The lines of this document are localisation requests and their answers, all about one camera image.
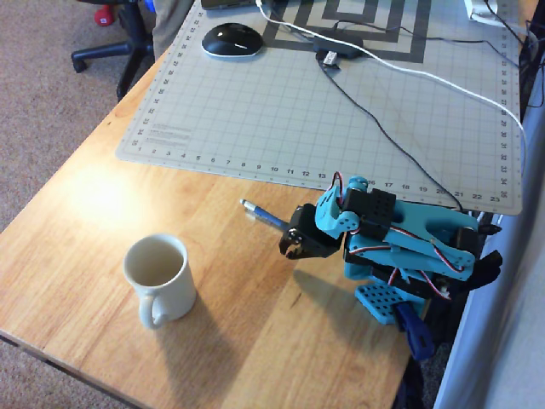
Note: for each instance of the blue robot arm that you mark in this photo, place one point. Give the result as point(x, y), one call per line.
point(426, 221)

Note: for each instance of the red dumbbell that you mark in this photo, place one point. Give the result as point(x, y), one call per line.
point(102, 17)

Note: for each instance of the white box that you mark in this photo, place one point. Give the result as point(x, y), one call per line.
point(483, 10)

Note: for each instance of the dark blue table clamp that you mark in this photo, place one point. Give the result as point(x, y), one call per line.
point(415, 332)

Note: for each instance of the black office chair base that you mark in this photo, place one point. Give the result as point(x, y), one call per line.
point(132, 47)

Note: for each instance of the black usb hub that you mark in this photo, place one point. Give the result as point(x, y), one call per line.
point(338, 43)

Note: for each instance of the grey gridded cutting mat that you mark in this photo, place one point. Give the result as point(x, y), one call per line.
point(277, 111)

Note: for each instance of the white ceramic mug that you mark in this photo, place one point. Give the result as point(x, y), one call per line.
point(170, 294)

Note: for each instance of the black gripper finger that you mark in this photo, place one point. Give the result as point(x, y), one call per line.
point(290, 237)
point(300, 254)

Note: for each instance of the black and silver computer mouse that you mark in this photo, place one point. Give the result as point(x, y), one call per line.
point(232, 40)

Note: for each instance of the khaki trouser leg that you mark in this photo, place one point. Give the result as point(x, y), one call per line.
point(168, 25)

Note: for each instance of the dark blue pen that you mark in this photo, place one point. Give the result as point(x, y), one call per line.
point(264, 215)

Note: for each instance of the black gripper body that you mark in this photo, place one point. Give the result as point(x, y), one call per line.
point(307, 244)

